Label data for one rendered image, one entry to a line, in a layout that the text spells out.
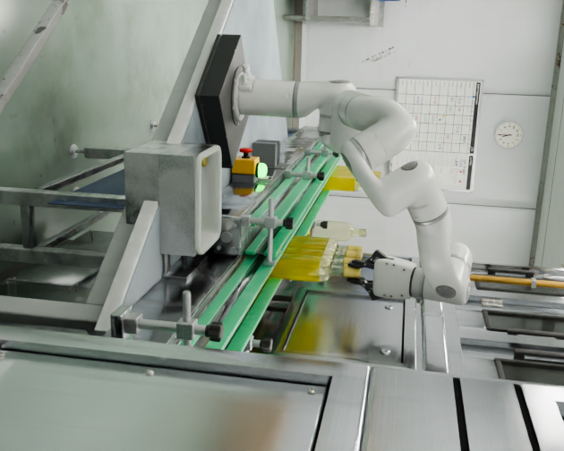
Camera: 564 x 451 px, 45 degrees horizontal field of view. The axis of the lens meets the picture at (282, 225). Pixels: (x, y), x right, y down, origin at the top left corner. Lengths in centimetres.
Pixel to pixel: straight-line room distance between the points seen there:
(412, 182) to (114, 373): 87
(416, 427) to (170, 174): 92
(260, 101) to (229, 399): 117
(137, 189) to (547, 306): 126
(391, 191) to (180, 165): 45
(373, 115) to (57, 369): 97
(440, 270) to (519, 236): 635
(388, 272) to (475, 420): 104
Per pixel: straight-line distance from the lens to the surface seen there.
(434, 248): 156
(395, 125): 152
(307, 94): 178
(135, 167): 150
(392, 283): 174
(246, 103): 181
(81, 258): 198
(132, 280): 139
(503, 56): 759
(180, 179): 147
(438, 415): 72
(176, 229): 150
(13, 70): 207
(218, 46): 183
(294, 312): 182
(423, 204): 151
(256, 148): 231
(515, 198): 780
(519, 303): 216
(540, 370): 178
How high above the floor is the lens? 126
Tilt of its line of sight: 10 degrees down
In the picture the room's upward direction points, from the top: 94 degrees clockwise
